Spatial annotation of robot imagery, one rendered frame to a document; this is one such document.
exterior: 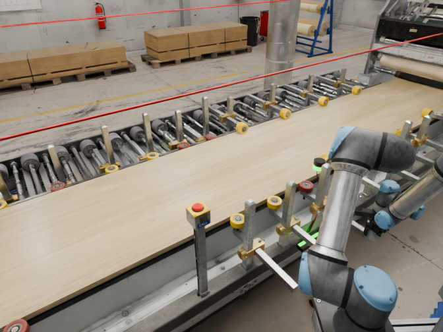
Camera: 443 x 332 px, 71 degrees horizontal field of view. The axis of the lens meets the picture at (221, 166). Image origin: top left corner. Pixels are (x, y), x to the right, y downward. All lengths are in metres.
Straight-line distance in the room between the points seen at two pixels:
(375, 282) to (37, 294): 1.23
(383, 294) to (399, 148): 0.41
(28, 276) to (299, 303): 1.68
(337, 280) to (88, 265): 1.03
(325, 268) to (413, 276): 1.94
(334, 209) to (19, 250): 1.38
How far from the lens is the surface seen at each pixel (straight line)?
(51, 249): 1.67
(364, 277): 0.99
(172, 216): 1.65
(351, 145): 1.02
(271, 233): 1.95
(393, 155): 1.03
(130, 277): 1.58
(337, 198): 1.00
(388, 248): 3.01
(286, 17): 5.32
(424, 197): 1.31
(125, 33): 8.44
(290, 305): 2.42
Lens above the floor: 2.00
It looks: 33 degrees down
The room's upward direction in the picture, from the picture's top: straight up
